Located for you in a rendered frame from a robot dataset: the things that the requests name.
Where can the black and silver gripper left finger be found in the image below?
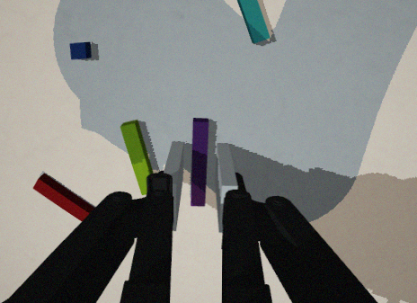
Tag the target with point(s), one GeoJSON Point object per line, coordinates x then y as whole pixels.
{"type": "Point", "coordinates": [81, 267]}

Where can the purple rod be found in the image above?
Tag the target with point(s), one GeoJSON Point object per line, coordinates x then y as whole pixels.
{"type": "Point", "coordinates": [200, 136]}

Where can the turquoise rod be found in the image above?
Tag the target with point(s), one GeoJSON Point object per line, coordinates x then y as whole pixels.
{"type": "Point", "coordinates": [254, 21]}

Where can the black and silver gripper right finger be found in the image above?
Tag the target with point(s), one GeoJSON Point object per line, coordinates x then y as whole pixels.
{"type": "Point", "coordinates": [307, 267]}

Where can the small blue cube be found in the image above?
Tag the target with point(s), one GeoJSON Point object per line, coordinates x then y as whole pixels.
{"type": "Point", "coordinates": [80, 50]}

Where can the dark red rod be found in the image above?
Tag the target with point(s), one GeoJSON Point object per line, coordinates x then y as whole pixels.
{"type": "Point", "coordinates": [63, 197]}

